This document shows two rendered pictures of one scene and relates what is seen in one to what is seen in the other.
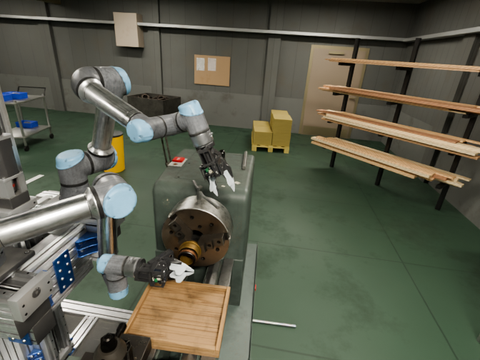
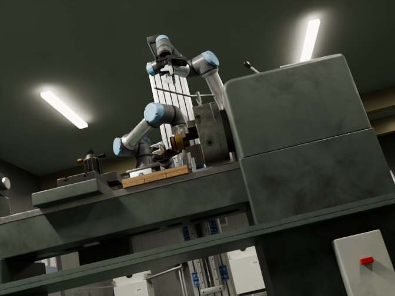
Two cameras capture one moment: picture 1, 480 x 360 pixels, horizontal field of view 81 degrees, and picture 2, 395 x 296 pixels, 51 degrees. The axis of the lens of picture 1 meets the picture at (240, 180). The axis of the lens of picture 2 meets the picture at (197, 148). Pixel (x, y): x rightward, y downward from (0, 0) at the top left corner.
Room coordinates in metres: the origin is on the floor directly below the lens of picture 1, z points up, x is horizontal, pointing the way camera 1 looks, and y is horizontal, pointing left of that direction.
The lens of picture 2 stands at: (0.92, -1.76, 0.39)
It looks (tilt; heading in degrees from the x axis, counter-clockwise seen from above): 18 degrees up; 87
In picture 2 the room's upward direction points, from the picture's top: 13 degrees counter-clockwise
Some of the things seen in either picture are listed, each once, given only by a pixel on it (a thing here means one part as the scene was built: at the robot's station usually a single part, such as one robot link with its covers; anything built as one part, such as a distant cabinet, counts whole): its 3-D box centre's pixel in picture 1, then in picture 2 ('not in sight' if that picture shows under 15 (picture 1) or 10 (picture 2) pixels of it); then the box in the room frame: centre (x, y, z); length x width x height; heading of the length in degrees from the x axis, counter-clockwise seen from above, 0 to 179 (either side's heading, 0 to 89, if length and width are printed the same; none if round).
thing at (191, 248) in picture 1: (189, 252); (180, 141); (0.96, 0.19, 1.08); 0.09 x 0.09 x 0.09; 86
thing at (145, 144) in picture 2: not in sight; (141, 147); (0.71, 0.84, 1.33); 0.13 x 0.12 x 0.14; 40
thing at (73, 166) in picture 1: (73, 166); not in sight; (1.21, 0.78, 1.33); 0.13 x 0.12 x 0.14; 148
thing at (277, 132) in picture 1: (270, 129); not in sight; (6.31, -0.60, 0.35); 1.19 x 0.88 x 0.70; 175
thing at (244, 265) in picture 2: not in sight; (247, 268); (1.89, 7.06, 0.52); 2.18 x 0.54 x 1.04; 171
